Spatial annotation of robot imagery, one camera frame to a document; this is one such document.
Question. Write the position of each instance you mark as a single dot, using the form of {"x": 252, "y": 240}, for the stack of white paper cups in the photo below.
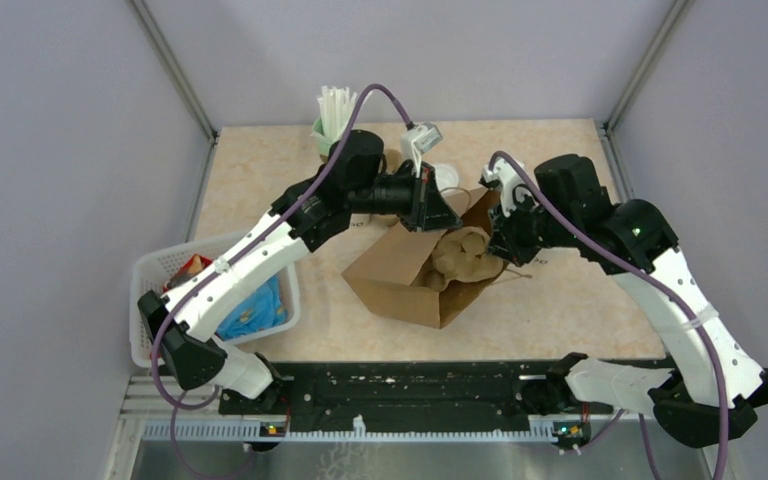
{"x": 358, "y": 220}

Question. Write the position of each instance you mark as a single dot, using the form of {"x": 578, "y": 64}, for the stack of white lids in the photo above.
{"x": 447, "y": 176}

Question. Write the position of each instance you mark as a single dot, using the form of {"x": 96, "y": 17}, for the aluminium frame rail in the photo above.
{"x": 153, "y": 442}

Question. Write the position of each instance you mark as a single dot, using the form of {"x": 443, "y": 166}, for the green straw holder cup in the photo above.
{"x": 322, "y": 141}

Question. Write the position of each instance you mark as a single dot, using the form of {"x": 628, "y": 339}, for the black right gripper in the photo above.
{"x": 503, "y": 241}

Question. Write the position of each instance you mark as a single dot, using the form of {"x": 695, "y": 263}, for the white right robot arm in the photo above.
{"x": 711, "y": 390}

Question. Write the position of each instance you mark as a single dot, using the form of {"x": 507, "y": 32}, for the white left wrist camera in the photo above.
{"x": 417, "y": 141}

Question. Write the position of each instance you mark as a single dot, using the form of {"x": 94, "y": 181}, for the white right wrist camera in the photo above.
{"x": 504, "y": 175}

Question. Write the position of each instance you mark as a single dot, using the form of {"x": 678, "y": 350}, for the brown paper bag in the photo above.
{"x": 386, "y": 277}

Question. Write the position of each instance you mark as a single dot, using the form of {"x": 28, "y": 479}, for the white paper straws bundle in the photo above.
{"x": 336, "y": 105}

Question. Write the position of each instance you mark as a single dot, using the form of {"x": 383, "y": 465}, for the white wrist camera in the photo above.
{"x": 504, "y": 175}
{"x": 417, "y": 141}

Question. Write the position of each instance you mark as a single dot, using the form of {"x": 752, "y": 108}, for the red snack bag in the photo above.
{"x": 191, "y": 268}

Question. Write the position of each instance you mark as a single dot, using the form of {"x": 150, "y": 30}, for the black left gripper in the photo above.
{"x": 428, "y": 210}

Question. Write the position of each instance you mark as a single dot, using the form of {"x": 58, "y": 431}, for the single brown pulp cup carrier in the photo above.
{"x": 461, "y": 256}

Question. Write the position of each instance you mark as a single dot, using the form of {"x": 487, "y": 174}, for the blue snack bag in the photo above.
{"x": 262, "y": 310}

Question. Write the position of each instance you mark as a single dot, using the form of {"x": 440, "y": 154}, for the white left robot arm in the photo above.
{"x": 183, "y": 321}

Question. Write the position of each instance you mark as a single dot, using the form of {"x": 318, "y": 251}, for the white plastic basket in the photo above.
{"x": 152, "y": 271}

